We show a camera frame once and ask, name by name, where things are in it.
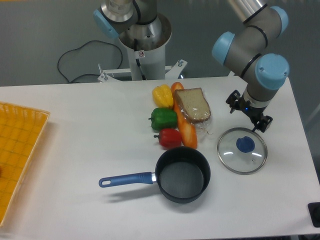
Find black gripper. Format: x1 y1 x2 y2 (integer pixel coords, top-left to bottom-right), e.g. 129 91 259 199
225 90 273 133

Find bagged toast slice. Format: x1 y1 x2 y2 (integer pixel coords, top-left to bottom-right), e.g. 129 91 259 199
173 87 212 136

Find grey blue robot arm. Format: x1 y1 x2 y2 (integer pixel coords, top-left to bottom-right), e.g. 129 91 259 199
93 0 290 132

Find glass lid blue knob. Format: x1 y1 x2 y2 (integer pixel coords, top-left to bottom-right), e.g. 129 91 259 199
217 127 268 175

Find orange baguette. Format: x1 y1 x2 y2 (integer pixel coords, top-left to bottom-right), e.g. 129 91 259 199
173 97 198 149

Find red bell pepper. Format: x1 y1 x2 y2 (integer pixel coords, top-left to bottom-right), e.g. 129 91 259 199
153 128 182 149

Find green bell pepper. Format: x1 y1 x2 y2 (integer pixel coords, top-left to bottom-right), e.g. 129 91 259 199
148 107 178 131

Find yellow bell pepper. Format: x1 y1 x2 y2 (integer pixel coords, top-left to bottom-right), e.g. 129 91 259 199
152 84 174 109

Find dark blue saucepan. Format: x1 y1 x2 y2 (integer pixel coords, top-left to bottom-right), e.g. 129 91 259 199
98 146 211 204

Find black corner device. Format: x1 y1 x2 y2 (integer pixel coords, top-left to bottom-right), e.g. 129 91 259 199
307 202 320 228

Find yellow plastic basket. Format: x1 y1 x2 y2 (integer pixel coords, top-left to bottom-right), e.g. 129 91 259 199
0 102 50 226

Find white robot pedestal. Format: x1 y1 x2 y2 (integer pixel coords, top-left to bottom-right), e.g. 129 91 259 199
97 13 188 82

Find black floor cable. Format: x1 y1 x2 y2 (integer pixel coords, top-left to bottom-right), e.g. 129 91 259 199
57 40 124 84

